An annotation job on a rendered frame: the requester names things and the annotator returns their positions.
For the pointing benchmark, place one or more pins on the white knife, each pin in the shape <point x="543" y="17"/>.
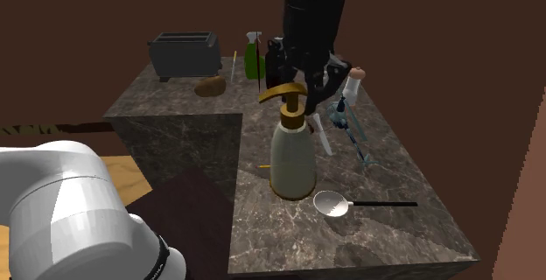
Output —
<point x="324" y="136"/>

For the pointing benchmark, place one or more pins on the dark red pencil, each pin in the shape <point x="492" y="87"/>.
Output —
<point x="258" y="68"/>

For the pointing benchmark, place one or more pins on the black bottle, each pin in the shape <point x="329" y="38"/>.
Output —
<point x="275" y="63"/>

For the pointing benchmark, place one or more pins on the green spray bottle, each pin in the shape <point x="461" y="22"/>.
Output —
<point x="251" y="59"/>

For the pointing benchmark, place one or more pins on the yellow pencil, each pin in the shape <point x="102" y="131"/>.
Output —
<point x="264" y="166"/>

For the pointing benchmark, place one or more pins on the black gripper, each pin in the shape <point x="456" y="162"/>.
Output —
<point x="313" y="23"/>

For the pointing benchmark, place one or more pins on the white pepper mill brown knob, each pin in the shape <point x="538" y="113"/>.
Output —
<point x="353" y="86"/>

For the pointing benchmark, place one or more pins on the dark grey toaster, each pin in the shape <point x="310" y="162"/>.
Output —
<point x="184" y="55"/>

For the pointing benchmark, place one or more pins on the teal kitchen tool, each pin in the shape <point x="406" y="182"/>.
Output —
<point x="353" y="136"/>

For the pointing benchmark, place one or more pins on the yellow and white pen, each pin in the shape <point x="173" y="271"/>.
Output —
<point x="233" y="66"/>

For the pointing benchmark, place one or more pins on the brown potato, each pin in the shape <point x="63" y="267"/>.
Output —
<point x="210" y="86"/>

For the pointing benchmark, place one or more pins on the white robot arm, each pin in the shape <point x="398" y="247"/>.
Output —
<point x="64" y="211"/>

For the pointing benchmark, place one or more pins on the soap dispenser with gold pump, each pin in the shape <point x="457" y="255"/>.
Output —
<point x="293" y="159"/>

